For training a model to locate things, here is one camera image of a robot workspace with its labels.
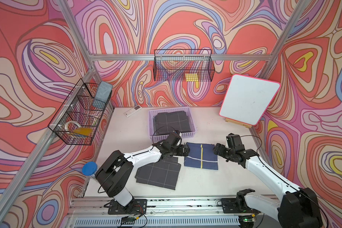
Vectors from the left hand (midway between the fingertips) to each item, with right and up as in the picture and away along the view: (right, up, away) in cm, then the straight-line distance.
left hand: (186, 150), depth 87 cm
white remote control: (-45, +24, +29) cm, 58 cm away
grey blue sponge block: (-49, +33, -6) cm, 59 cm away
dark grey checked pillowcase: (-13, +17, +21) cm, 30 cm away
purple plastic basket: (+4, +27, +25) cm, 37 cm away
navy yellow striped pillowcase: (+11, -5, +5) cm, 13 cm away
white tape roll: (-59, +15, -20) cm, 64 cm away
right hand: (+20, -3, -1) cm, 20 cm away
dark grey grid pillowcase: (-14, -14, -2) cm, 20 cm away
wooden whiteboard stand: (+40, +16, +18) cm, 47 cm away
